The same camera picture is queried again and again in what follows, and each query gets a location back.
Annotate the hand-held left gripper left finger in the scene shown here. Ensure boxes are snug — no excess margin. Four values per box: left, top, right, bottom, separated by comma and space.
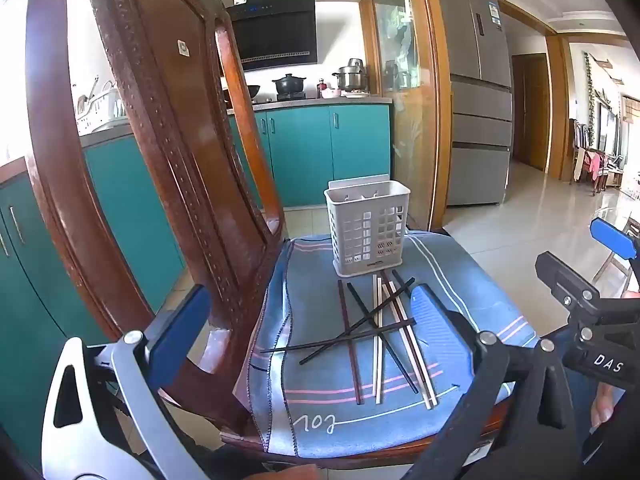
41, 284, 213, 480

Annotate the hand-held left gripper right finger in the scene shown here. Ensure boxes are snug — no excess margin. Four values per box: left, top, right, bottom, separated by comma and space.
407, 283, 584, 480

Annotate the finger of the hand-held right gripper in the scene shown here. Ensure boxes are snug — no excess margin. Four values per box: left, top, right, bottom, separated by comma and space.
535, 251, 602, 319
589, 217, 640, 262

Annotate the beige wooden chopstick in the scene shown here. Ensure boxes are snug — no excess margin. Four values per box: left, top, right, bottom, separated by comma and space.
372, 273, 385, 405
380, 282, 432, 410
387, 278, 437, 407

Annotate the black chopstick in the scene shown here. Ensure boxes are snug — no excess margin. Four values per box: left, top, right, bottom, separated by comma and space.
347, 282, 420, 395
298, 277, 417, 366
260, 318, 417, 354
391, 269, 415, 297

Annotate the brown chopstick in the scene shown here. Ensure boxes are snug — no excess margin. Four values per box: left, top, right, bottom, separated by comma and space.
337, 279, 364, 406

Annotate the grey plastic utensil basket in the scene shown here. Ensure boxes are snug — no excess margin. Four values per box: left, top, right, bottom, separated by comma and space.
324, 174, 412, 278

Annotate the person's right hand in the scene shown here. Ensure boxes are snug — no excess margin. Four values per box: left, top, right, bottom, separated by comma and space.
591, 387, 627, 430

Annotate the chair with hanging clothes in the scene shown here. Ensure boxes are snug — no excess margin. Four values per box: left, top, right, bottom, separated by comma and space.
572, 119, 626, 196

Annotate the person's leg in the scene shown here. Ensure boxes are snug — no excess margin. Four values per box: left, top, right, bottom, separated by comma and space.
542, 327, 640, 480

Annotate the blue striped seat cloth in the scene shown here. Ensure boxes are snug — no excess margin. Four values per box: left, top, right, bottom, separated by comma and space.
247, 230, 538, 458

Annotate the teal lower cabinet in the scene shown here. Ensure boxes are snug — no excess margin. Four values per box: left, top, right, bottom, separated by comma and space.
227, 104, 393, 209
0, 132, 187, 461

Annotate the brown wooden door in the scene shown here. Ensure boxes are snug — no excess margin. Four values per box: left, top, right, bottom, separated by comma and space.
511, 52, 551, 173

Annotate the grey refrigerator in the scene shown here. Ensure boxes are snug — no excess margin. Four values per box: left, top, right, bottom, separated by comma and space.
434, 0, 515, 207

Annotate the carved wooden chair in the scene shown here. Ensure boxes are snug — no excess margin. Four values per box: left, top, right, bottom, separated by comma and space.
25, 0, 511, 461

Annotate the white dish rack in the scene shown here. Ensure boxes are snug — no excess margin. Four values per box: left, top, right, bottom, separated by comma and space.
75, 76, 131, 133

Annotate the wood framed glass door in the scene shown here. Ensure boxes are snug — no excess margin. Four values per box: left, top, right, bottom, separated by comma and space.
359, 0, 453, 231

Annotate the black wok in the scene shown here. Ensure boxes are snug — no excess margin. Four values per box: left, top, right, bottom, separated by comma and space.
223, 83, 262, 106

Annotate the steel stock pot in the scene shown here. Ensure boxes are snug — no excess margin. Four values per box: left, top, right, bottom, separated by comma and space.
332, 58, 371, 93

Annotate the black cooking pot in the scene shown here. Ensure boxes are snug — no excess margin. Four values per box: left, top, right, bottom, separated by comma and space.
271, 73, 307, 100

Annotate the black range hood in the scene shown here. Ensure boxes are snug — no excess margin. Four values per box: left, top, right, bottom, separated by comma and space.
222, 0, 319, 72

